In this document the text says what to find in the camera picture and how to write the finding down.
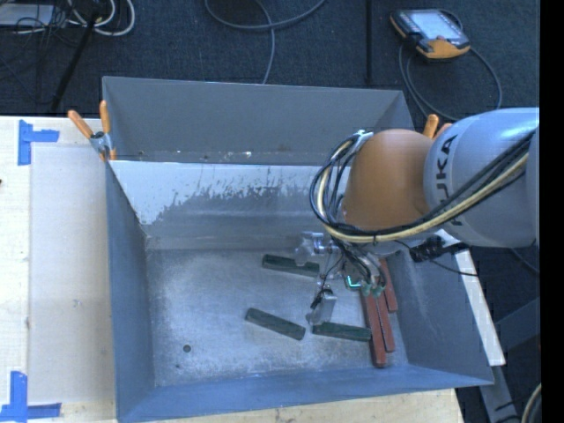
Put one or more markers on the grey metal bin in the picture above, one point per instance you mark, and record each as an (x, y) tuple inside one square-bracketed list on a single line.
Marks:
[(211, 306)]

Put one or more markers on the black cylinder on white bracket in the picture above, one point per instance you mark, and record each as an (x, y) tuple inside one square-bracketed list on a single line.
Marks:
[(426, 249)]

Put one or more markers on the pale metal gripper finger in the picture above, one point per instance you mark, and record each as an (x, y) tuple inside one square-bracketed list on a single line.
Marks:
[(324, 307), (308, 247)]

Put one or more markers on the dark green flat block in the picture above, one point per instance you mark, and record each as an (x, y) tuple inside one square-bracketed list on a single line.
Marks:
[(275, 324), (341, 331), (282, 263)]

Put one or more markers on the red-brown flat block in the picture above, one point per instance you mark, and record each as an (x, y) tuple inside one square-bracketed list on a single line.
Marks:
[(390, 291), (376, 342), (388, 328)]

